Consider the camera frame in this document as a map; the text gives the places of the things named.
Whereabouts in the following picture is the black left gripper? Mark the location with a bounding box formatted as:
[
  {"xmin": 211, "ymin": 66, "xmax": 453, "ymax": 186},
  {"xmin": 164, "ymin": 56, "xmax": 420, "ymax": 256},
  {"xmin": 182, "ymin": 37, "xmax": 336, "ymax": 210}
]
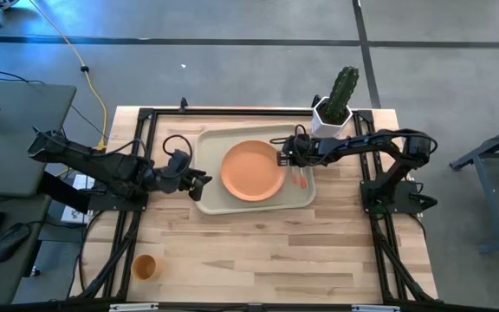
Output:
[{"xmin": 156, "ymin": 164, "xmax": 213, "ymax": 203}]

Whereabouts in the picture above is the green cactus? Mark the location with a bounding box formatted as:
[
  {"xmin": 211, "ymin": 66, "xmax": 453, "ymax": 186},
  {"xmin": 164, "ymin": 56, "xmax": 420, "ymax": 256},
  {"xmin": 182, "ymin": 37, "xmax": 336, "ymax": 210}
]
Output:
[{"xmin": 321, "ymin": 65, "xmax": 360, "ymax": 125}]

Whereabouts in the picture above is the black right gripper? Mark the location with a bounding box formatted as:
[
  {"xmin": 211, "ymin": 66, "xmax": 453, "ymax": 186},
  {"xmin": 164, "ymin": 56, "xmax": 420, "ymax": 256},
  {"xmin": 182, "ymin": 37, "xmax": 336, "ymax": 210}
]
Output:
[{"xmin": 276, "ymin": 137, "xmax": 321, "ymax": 169}]

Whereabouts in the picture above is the white plant pot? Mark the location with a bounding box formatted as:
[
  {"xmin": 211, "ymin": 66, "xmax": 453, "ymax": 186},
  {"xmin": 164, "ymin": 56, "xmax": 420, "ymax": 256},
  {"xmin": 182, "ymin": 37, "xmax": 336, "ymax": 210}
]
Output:
[{"xmin": 310, "ymin": 95, "xmax": 354, "ymax": 140}]

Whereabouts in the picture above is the blue-grey metal table frame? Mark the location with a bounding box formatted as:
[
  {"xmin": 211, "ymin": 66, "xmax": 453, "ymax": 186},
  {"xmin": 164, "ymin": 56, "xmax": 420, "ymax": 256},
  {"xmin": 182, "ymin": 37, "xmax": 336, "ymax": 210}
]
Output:
[{"xmin": 448, "ymin": 118, "xmax": 499, "ymax": 255}]

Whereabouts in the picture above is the orange round plate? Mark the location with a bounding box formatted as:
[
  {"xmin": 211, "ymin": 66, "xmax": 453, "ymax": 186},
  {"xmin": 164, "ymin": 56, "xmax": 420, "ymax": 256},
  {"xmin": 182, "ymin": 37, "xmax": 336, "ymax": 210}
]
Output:
[{"xmin": 220, "ymin": 140, "xmax": 286, "ymax": 203}]

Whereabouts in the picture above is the silver bracket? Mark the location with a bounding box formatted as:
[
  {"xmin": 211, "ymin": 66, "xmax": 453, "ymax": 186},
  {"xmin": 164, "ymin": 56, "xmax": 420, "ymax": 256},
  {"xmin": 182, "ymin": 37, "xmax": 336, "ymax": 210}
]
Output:
[
  {"xmin": 109, "ymin": 302, "xmax": 159, "ymax": 312},
  {"xmin": 352, "ymin": 303, "xmax": 401, "ymax": 312}
]

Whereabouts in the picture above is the white printed box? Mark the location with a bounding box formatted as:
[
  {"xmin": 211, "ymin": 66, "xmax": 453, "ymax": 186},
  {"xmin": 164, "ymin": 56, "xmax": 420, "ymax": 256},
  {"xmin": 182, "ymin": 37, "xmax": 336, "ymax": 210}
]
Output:
[{"xmin": 60, "ymin": 172, "xmax": 98, "ymax": 225}]

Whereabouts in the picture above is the black aluminium table frame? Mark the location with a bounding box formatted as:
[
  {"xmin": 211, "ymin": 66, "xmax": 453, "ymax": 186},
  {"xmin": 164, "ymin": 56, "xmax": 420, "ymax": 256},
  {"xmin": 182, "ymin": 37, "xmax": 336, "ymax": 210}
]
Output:
[{"xmin": 70, "ymin": 106, "xmax": 439, "ymax": 304}]

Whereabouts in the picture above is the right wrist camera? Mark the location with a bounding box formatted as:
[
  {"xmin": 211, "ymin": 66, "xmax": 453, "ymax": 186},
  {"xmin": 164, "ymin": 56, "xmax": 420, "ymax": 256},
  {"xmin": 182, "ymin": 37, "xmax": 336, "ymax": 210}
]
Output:
[{"xmin": 291, "ymin": 133, "xmax": 313, "ymax": 153}]

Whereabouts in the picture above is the beige rectangular tray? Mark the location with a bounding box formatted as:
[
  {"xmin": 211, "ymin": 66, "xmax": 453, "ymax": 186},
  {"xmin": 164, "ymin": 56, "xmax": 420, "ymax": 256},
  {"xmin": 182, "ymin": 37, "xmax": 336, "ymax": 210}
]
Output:
[{"xmin": 194, "ymin": 124, "xmax": 318, "ymax": 217}]

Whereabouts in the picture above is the dark grey raised desk panel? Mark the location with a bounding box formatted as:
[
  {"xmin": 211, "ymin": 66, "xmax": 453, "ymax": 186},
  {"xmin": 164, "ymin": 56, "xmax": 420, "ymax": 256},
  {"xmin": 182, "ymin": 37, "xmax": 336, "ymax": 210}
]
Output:
[{"xmin": 0, "ymin": 80, "xmax": 78, "ymax": 197}]

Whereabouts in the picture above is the black computer mouse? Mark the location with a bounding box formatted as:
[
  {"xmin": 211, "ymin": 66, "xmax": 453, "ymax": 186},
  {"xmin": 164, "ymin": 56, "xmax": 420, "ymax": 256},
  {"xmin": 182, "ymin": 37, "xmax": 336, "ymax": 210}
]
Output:
[{"xmin": 0, "ymin": 222, "xmax": 32, "ymax": 263}]

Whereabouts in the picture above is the orange cup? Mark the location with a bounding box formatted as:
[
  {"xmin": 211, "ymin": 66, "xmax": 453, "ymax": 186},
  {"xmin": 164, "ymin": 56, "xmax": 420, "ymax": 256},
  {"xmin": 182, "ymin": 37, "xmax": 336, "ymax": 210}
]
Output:
[{"xmin": 130, "ymin": 253, "xmax": 159, "ymax": 282}]

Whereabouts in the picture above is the yellow cable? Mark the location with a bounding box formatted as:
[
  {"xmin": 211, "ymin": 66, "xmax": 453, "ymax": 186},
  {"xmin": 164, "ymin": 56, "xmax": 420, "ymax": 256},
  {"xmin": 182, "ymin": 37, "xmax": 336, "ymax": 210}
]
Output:
[{"xmin": 27, "ymin": 0, "xmax": 108, "ymax": 152}]

